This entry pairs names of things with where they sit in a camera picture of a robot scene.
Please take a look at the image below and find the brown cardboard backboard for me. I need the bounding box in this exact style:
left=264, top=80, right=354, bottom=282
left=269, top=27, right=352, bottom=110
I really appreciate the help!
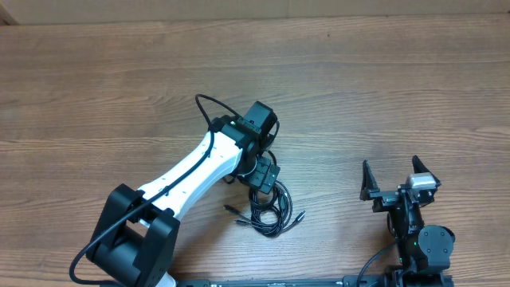
left=1, top=0, right=509, bottom=25

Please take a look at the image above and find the black usb cable one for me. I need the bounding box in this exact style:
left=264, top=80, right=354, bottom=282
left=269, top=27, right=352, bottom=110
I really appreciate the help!
left=233, top=179, right=307, bottom=238

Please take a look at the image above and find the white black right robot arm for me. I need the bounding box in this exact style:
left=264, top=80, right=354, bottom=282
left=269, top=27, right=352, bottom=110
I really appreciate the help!
left=355, top=155, right=456, bottom=287

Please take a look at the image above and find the black usb cable two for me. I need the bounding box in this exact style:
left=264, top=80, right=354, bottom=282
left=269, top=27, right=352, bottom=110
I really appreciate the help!
left=223, top=187, right=294, bottom=236

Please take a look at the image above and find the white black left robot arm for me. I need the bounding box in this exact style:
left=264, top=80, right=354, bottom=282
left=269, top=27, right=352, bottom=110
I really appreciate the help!
left=86, top=101, right=280, bottom=287

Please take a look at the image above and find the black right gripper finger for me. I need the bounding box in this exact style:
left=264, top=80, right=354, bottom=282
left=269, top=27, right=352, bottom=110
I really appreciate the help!
left=359, top=159, right=379, bottom=201
left=412, top=155, right=441, bottom=187

